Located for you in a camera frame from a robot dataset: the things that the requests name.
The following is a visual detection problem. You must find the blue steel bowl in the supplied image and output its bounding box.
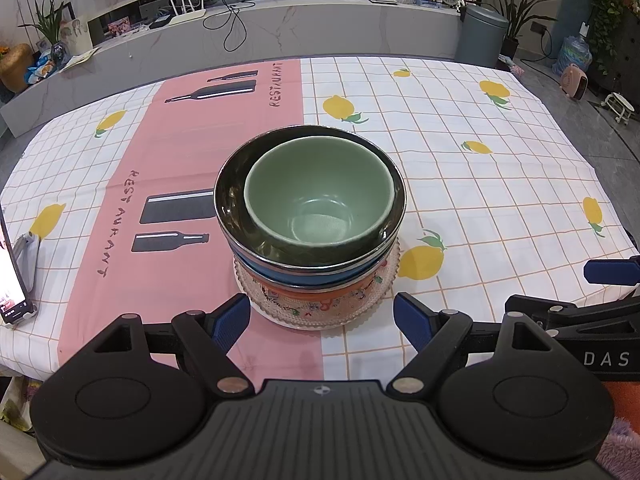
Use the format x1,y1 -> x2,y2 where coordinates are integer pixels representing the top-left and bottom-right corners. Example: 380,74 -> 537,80
234,252 -> 390,288

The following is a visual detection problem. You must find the orange steel bowl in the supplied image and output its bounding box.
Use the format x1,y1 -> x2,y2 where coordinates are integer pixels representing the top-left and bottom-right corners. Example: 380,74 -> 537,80
214,125 -> 407,274

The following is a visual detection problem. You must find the green ceramic bowl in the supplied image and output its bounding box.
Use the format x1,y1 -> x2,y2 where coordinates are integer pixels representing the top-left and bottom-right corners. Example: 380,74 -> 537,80
243,136 -> 397,248

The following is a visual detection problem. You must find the pink restaurant placemat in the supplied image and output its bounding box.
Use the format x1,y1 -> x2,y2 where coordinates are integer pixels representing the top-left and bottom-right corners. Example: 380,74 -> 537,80
58,58 -> 304,361

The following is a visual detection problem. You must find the white small stool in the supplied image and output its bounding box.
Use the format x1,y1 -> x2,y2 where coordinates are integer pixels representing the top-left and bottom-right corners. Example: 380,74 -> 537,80
601,92 -> 634,125

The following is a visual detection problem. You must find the pink small heater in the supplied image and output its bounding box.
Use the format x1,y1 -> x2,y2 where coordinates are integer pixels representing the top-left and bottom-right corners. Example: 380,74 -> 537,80
560,63 -> 588,101

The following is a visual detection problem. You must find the smartphone on stand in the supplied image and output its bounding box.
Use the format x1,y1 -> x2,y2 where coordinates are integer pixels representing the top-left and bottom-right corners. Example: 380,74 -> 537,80
0,217 -> 40,328

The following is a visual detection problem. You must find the blue water jug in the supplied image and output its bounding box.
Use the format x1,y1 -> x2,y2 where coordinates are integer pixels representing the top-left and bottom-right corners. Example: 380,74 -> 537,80
552,22 -> 592,76

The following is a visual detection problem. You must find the grey round trash bin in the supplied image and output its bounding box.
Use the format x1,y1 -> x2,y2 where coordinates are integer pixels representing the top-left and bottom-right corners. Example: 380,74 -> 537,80
454,4 -> 509,68

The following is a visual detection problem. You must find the potted green plant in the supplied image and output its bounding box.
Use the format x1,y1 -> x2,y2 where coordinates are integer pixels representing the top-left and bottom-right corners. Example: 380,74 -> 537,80
486,0 -> 560,58

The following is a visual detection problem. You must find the large leafy plant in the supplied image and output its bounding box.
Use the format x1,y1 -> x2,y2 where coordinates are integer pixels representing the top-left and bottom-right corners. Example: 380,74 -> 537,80
587,0 -> 639,91

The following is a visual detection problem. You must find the grey tv cabinet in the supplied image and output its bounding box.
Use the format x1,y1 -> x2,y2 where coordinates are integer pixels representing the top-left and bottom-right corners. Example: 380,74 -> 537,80
1,0 -> 461,136

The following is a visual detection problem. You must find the white wifi router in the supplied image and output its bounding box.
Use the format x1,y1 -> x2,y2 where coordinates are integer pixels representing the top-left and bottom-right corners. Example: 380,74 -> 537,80
169,0 -> 206,25

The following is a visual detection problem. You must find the woven brown basket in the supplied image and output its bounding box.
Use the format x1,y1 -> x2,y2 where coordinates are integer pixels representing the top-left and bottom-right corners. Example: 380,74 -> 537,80
0,44 -> 34,93

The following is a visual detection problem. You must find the small plant in vase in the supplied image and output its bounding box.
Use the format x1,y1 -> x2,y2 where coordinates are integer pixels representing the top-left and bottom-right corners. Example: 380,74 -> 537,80
20,0 -> 70,70

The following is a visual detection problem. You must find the black cable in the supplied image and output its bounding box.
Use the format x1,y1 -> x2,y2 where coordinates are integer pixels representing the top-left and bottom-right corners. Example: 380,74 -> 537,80
200,1 -> 256,53

